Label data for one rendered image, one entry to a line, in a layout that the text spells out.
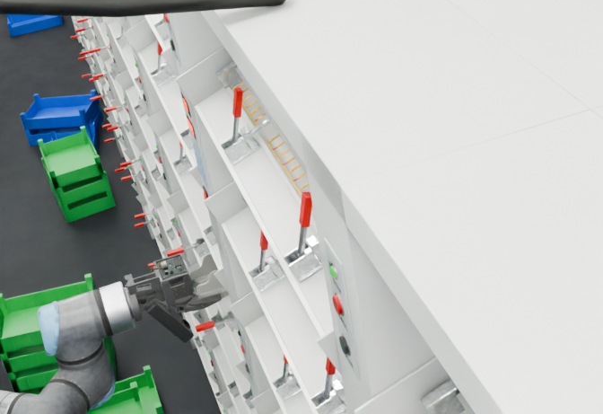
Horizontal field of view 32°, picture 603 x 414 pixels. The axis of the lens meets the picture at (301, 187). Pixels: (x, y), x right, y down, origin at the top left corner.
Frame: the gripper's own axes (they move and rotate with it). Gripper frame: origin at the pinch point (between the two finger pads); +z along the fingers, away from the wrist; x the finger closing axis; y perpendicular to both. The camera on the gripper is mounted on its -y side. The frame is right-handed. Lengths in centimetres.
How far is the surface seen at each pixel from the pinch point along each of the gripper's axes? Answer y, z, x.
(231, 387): -45, -3, 22
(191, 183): 13.7, -2.1, 15.7
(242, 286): 20.7, -3.3, -30.3
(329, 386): 38, -3, -75
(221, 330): -26.4, -2.8, 19.9
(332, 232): 72, -5, -96
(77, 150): -86, -20, 236
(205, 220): 13.5, -2.8, 2.0
